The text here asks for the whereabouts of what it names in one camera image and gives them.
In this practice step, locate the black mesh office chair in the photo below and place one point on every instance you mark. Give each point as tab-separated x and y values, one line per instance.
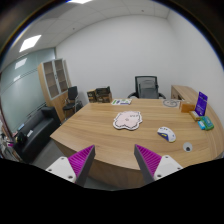
146	87

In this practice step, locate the green packet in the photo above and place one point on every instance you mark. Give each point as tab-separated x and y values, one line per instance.
207	122

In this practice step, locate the small wooden box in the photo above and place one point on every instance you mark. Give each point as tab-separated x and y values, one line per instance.
186	107

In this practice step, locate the green and white booklet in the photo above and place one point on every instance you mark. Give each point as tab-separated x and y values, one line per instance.
121	102

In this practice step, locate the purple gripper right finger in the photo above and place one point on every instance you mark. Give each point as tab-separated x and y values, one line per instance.
153	166

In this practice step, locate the white and blue computer mouse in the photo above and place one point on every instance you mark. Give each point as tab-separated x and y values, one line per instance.
167	134

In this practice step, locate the black leather sofa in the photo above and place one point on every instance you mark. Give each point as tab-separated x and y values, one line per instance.
35	134

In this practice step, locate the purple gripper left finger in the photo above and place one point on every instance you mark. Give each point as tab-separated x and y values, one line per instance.
74	168

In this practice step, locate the blue packet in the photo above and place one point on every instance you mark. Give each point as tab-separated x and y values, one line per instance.
201	125

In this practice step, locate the low wooden sideboard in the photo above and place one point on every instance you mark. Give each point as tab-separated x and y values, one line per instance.
186	93

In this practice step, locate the wooden glass-door cabinet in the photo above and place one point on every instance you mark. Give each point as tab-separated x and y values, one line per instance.
54	84

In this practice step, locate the small black side chair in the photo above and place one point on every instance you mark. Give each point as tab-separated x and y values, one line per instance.
72	102

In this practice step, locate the small brown cardboard box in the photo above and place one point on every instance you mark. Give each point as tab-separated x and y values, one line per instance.
92	96

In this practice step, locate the dark cardboard box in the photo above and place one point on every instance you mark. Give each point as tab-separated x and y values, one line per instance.
104	95

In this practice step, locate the yellow packet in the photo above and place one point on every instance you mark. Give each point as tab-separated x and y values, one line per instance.
194	115

